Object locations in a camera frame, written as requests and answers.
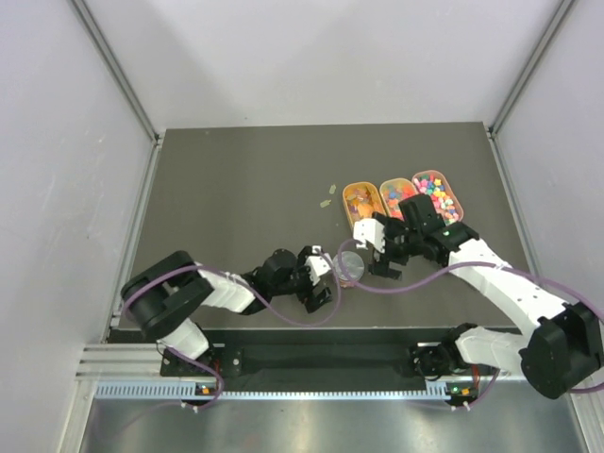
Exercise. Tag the orange tray yellow gummies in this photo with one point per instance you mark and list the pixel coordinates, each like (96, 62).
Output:
(361, 200)

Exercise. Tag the clear round jar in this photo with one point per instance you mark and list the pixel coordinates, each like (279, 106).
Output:
(349, 278)

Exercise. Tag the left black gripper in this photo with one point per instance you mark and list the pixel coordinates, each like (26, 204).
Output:
(308, 279)

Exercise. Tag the aluminium frame post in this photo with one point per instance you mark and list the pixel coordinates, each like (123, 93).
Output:
(563, 9)
(85, 16)

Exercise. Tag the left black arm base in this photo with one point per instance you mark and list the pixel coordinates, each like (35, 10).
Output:
(174, 364)

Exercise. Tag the pink tray colourful candies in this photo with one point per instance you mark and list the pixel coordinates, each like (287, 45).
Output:
(435, 185)

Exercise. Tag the left aluminium frame post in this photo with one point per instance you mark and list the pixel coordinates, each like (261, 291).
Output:
(85, 16)

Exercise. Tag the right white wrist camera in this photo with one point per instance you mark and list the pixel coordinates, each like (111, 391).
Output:
(369, 232)

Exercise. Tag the right aluminium frame post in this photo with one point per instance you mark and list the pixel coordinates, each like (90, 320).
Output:
(563, 9)

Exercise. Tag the aluminium front rail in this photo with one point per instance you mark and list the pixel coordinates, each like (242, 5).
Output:
(143, 361)

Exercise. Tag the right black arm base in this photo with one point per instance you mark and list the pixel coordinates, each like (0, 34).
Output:
(434, 360)

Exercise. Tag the black base crossbar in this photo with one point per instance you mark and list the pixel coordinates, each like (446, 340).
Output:
(239, 360)

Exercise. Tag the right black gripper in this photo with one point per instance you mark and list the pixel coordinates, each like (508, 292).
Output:
(381, 263)

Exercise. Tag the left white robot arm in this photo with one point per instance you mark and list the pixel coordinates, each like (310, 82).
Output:
(162, 299)

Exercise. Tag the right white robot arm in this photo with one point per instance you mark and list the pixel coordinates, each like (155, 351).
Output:
(558, 344)

